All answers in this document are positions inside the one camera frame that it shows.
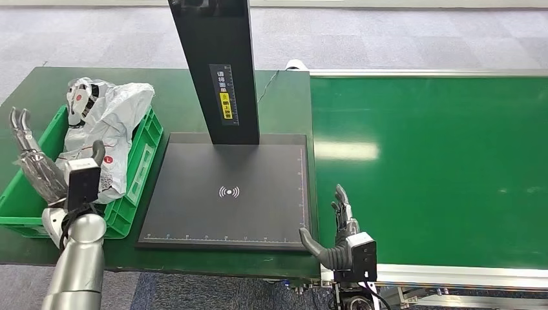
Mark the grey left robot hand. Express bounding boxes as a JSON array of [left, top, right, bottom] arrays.
[[9, 107, 106, 206]]

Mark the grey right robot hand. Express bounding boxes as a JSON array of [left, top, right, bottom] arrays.
[[298, 183, 363, 272]]

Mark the white plastic courier package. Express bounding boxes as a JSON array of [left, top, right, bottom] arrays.
[[54, 77, 155, 205]]

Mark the black inbound scanner machine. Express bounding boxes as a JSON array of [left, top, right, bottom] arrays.
[[136, 0, 314, 253]]

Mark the green conveyor belt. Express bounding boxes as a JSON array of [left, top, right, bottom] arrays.
[[310, 76, 548, 271]]

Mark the under-table connector cluster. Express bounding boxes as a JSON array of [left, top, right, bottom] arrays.
[[262, 278, 335, 297]]

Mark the green plastic crate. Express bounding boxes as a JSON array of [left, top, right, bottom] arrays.
[[0, 103, 165, 240]]

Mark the clear crate side label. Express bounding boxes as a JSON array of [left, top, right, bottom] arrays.
[[127, 143, 156, 205]]

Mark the dark green table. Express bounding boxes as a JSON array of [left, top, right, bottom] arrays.
[[0, 66, 322, 280]]

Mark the black yellow column label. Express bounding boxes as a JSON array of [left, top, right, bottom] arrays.
[[209, 63, 240, 127]]

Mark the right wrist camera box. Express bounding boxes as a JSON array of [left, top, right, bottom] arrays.
[[345, 231, 379, 284]]

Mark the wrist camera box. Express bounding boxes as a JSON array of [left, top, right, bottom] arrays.
[[345, 231, 379, 284], [65, 158, 102, 211]]

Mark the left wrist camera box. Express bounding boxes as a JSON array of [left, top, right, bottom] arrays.
[[65, 158, 102, 211]]

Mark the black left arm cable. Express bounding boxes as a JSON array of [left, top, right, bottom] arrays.
[[59, 202, 98, 251]]

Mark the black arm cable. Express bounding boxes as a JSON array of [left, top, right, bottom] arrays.
[[359, 281, 391, 310], [59, 202, 98, 251]]

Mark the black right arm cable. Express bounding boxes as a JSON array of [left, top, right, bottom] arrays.
[[359, 281, 391, 310]]

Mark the aluminium conveyor frame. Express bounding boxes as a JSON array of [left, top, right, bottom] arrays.
[[286, 59, 548, 309]]

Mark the thin black table cable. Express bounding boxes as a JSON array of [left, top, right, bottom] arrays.
[[257, 70, 280, 105]]

